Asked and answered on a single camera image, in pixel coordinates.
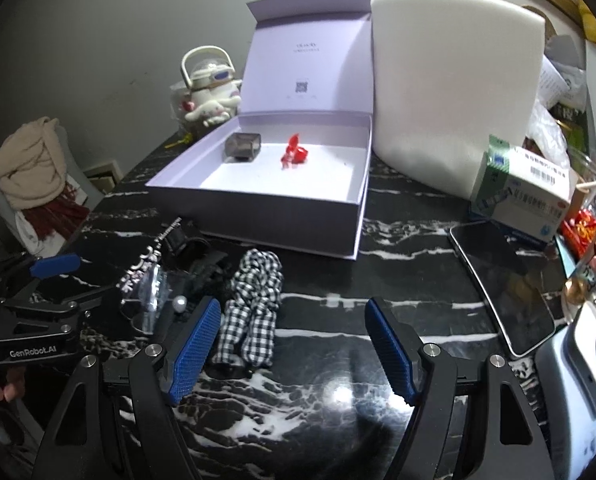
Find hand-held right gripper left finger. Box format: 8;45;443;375
30;296;222;480

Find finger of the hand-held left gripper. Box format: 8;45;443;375
0;254;82;306
0;285;121;343

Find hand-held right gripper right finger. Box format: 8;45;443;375
365;296;553;480

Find clear acrylic stand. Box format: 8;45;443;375
120;260;189;336

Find black white checkered scrunchie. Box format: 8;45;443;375
213;248;285;367

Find black hair clip with pearl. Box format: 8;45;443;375
170;240;236;316

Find lavender gift box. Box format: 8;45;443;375
145;0;375;261

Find red plaid scarf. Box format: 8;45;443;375
23;180;91;242

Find grey chair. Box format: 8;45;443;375
0;125;104;261

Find cream wooden drawer box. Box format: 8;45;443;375
82;159;125;194

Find beige cloth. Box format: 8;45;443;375
0;116;69;211

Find black smartphone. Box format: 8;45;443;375
449;220;557;359

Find white electronic device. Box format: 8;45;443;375
535;302;596;480

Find clear plastic cup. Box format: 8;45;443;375
169;85;193;122

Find green white medicine box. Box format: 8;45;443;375
470;135;578;246

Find small grey box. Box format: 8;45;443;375
224;132;263;163

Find red hair clip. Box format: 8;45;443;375
279;131;309;167

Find white plush toy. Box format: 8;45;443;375
183;77;243;128

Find red snack packet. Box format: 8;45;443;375
560;207;596;247

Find white plastic bag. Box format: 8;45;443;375
525;100;572;162

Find white foam block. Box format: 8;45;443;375
370;0;547;200

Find green packaging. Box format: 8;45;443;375
552;105;591;157

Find white paper sheets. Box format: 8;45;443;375
538;35;589;111

